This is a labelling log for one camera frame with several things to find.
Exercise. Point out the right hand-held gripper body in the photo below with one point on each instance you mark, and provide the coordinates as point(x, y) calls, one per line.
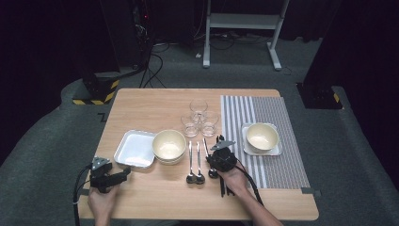
point(224, 160)

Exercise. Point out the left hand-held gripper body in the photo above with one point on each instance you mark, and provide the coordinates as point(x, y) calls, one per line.
point(100, 180)

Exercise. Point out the black yellow striped stand base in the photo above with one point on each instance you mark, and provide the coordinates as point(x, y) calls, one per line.
point(316, 97)
point(94, 91)

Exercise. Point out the person's right hand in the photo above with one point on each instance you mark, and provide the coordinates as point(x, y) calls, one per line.
point(235, 182)

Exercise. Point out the grey white striped placemat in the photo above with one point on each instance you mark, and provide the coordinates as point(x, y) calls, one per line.
point(282, 109)

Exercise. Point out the grey tape strip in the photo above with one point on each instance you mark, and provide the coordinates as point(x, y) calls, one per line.
point(312, 191)

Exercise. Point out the white metal stand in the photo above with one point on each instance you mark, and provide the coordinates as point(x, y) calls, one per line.
point(241, 21)

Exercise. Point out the bundle of black chopsticks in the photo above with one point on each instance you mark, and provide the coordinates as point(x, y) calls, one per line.
point(219, 141)

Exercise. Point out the black curtain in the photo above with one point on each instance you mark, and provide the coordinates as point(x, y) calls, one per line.
point(37, 62)
point(370, 62)

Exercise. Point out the person's left hand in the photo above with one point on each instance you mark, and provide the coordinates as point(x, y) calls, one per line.
point(102, 202)

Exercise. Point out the cream bowl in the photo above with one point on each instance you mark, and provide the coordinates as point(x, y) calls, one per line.
point(169, 146)
point(262, 138)
point(171, 162)

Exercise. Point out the black equipment rack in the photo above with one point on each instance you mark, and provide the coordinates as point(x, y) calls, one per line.
point(141, 31)

